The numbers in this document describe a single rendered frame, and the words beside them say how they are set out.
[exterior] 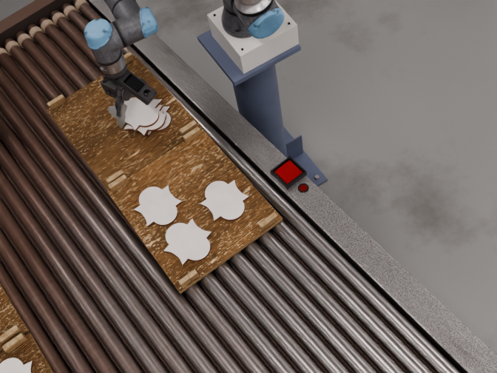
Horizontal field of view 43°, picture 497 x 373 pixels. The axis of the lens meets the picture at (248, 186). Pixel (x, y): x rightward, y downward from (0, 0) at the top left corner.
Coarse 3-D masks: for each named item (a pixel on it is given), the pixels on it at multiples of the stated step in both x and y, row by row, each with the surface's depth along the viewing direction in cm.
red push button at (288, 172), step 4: (284, 164) 184; (288, 164) 184; (292, 164) 184; (280, 168) 184; (284, 168) 184; (288, 168) 184; (292, 168) 183; (296, 168) 183; (276, 172) 183; (280, 172) 183; (284, 172) 183; (288, 172) 183; (292, 172) 183; (296, 172) 182; (300, 172) 182; (280, 176) 182; (284, 176) 182; (288, 176) 182; (292, 176) 182; (296, 176) 182; (284, 180) 182; (288, 180) 181; (292, 180) 181
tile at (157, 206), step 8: (144, 192) 184; (152, 192) 183; (160, 192) 183; (168, 192) 182; (144, 200) 182; (152, 200) 182; (160, 200) 182; (168, 200) 181; (176, 200) 181; (136, 208) 181; (144, 208) 181; (152, 208) 180; (160, 208) 180; (168, 208) 180; (176, 208) 179; (144, 216) 179; (152, 216) 179; (160, 216) 179; (168, 216) 178; (176, 216) 178; (160, 224) 177; (168, 224) 178
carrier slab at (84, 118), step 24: (144, 72) 210; (72, 96) 208; (96, 96) 207; (168, 96) 203; (72, 120) 203; (96, 120) 201; (192, 120) 196; (72, 144) 198; (96, 144) 196; (120, 144) 195; (144, 144) 194; (168, 144) 193; (96, 168) 192; (120, 168) 190
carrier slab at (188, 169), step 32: (160, 160) 190; (192, 160) 189; (224, 160) 187; (128, 192) 185; (192, 192) 183; (256, 192) 180; (224, 224) 176; (256, 224) 175; (160, 256) 173; (224, 256) 171
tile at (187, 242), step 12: (180, 228) 176; (192, 228) 175; (168, 240) 174; (180, 240) 174; (192, 240) 173; (204, 240) 173; (168, 252) 173; (180, 252) 172; (192, 252) 171; (204, 252) 171
